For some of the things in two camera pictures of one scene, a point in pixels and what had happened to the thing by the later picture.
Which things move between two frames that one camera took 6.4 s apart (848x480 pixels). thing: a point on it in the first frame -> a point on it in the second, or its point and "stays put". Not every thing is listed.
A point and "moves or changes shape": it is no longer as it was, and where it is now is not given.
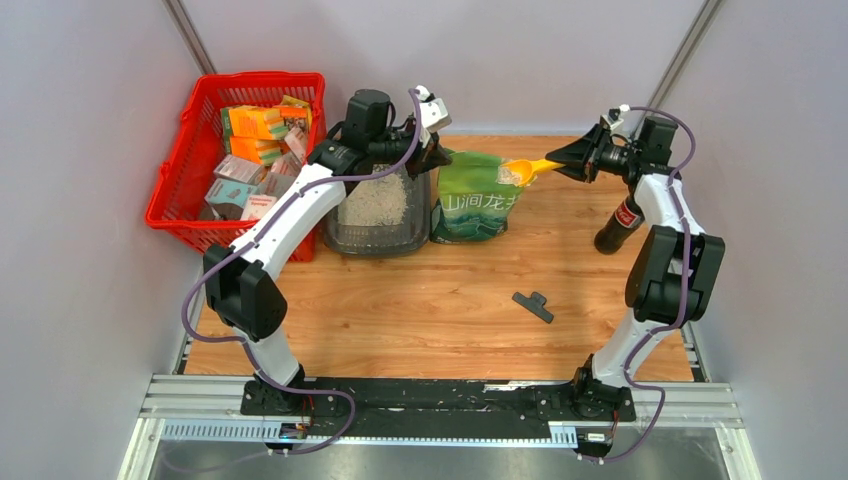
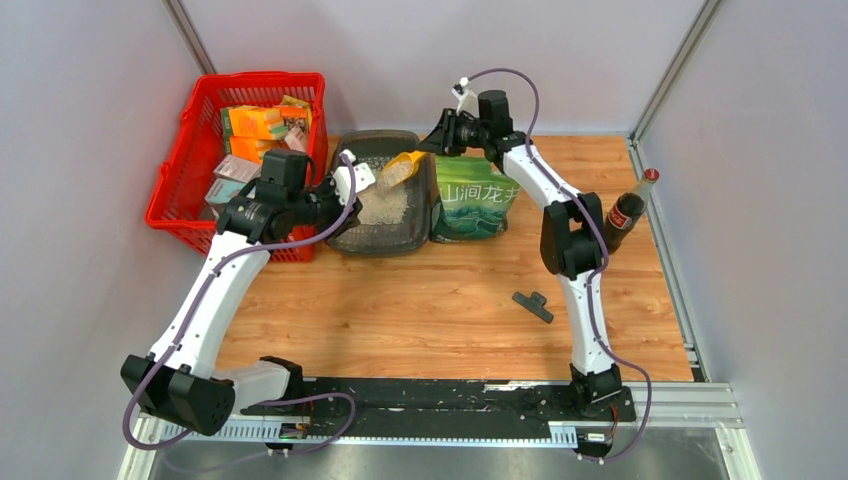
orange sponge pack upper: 252,121 stays put
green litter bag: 470,203 stays put
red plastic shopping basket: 182,185 stays put
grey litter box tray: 388,215 stays put
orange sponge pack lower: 256,149 stays put
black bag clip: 534,304 stays put
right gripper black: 583,157 -> 443,137
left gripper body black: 416,161 -> 327,204
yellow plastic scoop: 535,167 moves or changes shape
